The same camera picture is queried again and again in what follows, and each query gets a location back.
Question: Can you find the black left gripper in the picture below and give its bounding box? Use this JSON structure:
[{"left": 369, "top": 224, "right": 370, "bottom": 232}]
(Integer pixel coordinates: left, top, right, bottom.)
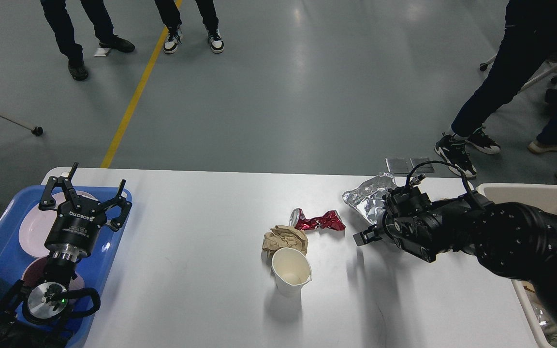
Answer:
[{"left": 38, "top": 162, "right": 132, "bottom": 256}]

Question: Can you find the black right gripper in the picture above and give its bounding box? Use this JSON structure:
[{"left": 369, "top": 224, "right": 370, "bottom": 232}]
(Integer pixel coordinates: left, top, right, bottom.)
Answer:
[{"left": 353, "top": 210, "right": 396, "bottom": 247}]

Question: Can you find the aluminium foil tray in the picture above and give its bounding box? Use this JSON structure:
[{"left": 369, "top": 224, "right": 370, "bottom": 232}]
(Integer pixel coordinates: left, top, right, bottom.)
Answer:
[{"left": 342, "top": 173, "right": 397, "bottom": 224}]

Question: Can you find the pink plate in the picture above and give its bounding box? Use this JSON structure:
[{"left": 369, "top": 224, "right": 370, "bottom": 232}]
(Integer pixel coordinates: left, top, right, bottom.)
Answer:
[{"left": 18, "top": 190, "right": 100, "bottom": 259}]

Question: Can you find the white paper cup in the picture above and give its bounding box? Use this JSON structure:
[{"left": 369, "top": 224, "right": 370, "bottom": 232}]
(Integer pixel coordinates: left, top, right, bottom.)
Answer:
[{"left": 271, "top": 247, "right": 312, "bottom": 297}]

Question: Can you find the pink mug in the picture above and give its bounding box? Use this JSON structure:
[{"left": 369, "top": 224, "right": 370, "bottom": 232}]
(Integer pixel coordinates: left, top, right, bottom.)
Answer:
[{"left": 21, "top": 255, "right": 86, "bottom": 290}]

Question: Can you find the clear plastic wrap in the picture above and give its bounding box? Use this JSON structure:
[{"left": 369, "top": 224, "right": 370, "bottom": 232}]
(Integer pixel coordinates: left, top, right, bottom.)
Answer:
[{"left": 522, "top": 282, "right": 557, "bottom": 348}]

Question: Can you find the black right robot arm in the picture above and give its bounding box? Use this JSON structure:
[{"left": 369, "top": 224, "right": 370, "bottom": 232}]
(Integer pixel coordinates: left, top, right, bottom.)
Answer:
[{"left": 353, "top": 167, "right": 557, "bottom": 324}]

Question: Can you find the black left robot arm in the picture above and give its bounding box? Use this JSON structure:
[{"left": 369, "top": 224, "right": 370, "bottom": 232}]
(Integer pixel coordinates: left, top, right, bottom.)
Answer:
[{"left": 0, "top": 163, "right": 132, "bottom": 348}]

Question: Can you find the crushed red can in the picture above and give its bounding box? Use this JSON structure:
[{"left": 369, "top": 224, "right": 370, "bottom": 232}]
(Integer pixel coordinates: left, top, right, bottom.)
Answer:
[{"left": 289, "top": 208, "right": 346, "bottom": 231}]

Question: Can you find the metal floor plate left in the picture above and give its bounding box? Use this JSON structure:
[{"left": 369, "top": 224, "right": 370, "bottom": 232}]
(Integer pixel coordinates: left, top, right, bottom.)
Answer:
[{"left": 385, "top": 157, "right": 412, "bottom": 175}]

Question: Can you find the metal floor plate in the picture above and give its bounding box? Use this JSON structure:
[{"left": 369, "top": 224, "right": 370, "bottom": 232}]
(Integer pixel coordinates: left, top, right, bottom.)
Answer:
[
  {"left": 385, "top": 157, "right": 412, "bottom": 175},
  {"left": 410, "top": 157, "right": 435, "bottom": 174}
]

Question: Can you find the crumpled brown paper ball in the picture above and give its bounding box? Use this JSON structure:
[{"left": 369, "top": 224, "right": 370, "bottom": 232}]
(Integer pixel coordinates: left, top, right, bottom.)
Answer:
[{"left": 262, "top": 225, "right": 308, "bottom": 256}]

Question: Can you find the metal floor plate right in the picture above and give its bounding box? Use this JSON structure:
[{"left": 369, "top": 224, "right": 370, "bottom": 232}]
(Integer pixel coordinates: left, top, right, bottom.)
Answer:
[{"left": 410, "top": 157, "right": 435, "bottom": 174}]

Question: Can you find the person in dark trousers left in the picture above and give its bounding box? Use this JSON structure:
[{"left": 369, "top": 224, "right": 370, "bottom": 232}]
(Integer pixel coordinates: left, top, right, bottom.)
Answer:
[{"left": 40, "top": 0, "right": 135, "bottom": 81}]

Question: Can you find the person in black trousers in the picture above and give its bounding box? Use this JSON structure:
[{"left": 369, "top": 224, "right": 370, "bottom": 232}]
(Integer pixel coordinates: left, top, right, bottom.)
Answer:
[{"left": 154, "top": 0, "right": 225, "bottom": 55}]

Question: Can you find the beige plastic bin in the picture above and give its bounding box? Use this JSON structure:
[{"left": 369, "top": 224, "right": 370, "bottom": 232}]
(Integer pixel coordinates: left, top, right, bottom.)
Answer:
[{"left": 477, "top": 183, "right": 557, "bottom": 348}]

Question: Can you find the person in dark clothes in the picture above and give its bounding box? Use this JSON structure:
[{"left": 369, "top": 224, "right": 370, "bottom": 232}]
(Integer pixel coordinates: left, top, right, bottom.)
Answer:
[{"left": 435, "top": 0, "right": 557, "bottom": 178}]

